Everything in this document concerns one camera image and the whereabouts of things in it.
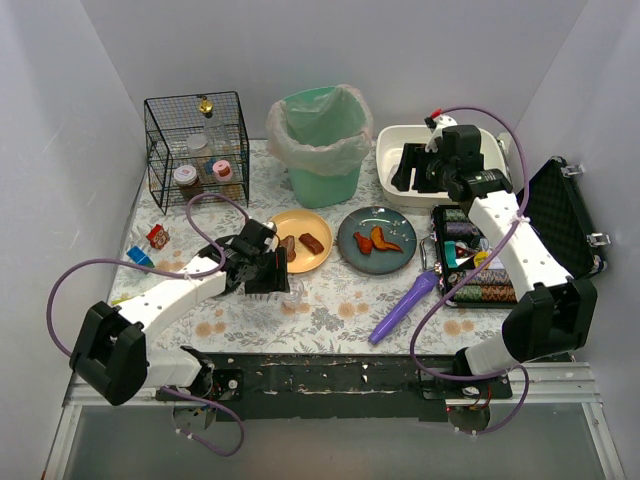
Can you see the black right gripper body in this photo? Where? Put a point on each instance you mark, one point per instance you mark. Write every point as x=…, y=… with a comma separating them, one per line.
x=417, y=163

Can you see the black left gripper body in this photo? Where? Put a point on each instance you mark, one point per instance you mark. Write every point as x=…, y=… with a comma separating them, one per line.
x=267, y=273

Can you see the clear cup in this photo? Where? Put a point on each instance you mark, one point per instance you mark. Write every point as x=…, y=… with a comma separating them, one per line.
x=293, y=297

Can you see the yellow plastic plate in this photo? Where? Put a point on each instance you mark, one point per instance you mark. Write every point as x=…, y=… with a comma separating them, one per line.
x=296, y=223

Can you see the pink lid spice jar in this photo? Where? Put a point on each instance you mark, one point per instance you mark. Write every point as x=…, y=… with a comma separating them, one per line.
x=226, y=180

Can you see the brown jar white lid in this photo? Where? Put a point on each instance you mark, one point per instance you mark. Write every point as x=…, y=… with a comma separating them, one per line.
x=187, y=179

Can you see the clear jar blue label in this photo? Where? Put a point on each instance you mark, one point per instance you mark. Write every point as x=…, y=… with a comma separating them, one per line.
x=200, y=153

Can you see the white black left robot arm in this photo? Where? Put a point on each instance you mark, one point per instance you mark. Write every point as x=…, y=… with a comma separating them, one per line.
x=113, y=351

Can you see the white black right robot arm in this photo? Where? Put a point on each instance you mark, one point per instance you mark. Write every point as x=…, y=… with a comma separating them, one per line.
x=554, y=310

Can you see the white rectangular basin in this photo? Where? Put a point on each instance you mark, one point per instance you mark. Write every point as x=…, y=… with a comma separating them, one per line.
x=389, y=149

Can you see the brown meat piece left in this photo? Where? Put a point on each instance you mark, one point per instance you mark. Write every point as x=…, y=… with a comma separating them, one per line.
x=288, y=243

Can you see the brown meat piece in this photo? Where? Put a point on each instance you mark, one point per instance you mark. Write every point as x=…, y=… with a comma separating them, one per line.
x=311, y=243
x=288, y=243

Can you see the green blue chip stack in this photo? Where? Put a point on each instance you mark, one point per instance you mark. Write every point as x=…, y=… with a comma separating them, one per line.
x=455, y=215

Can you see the brown meat piece right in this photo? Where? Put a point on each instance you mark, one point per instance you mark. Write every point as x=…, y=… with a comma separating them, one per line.
x=311, y=243

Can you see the purple grey chip stack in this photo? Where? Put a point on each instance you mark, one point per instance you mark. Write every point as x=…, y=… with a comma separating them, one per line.
x=461, y=229

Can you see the blue glazed ceramic plate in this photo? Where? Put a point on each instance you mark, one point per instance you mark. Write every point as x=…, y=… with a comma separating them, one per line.
x=397, y=229

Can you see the black all-in triangle button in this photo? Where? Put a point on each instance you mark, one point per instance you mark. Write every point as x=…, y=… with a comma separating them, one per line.
x=463, y=252

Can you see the pink bin liner bag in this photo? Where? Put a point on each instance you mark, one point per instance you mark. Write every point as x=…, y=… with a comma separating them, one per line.
x=280, y=135

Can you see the floral table mat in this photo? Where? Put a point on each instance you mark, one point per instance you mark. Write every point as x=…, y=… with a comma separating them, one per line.
x=340, y=307

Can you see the orange chicken wing right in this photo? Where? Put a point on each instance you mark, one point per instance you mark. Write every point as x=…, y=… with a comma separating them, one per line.
x=380, y=243

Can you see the orange chicken wing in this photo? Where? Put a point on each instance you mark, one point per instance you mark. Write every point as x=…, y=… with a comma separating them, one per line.
x=365, y=244
x=380, y=243

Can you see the yellow big blind button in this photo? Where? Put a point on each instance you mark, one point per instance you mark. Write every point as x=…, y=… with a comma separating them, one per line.
x=480, y=258

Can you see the red owl toy block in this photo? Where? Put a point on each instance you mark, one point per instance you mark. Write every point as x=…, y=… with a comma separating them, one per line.
x=158, y=237

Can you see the green trash bin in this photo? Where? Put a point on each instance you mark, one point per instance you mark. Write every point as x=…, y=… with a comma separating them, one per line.
x=316, y=191

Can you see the orange chicken wing left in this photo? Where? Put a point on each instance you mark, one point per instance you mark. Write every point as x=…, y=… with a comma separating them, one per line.
x=365, y=244

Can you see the black poker chip case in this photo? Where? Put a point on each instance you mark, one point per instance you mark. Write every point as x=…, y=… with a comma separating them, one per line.
x=559, y=217

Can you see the blue toy brick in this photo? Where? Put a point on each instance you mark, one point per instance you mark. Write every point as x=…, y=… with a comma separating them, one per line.
x=139, y=257

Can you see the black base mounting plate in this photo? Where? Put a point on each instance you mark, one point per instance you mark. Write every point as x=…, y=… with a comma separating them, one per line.
x=323, y=386

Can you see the glass bottle gold cap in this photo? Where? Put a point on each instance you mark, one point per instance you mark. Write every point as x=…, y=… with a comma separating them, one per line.
x=214, y=128

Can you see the purple toy microphone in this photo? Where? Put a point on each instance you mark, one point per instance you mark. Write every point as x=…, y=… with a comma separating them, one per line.
x=422, y=286

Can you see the yellow toy brick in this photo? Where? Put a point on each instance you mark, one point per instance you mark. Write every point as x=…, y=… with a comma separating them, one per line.
x=117, y=302

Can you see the black wire cage rack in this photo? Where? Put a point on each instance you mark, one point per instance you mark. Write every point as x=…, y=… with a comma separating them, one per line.
x=169, y=121

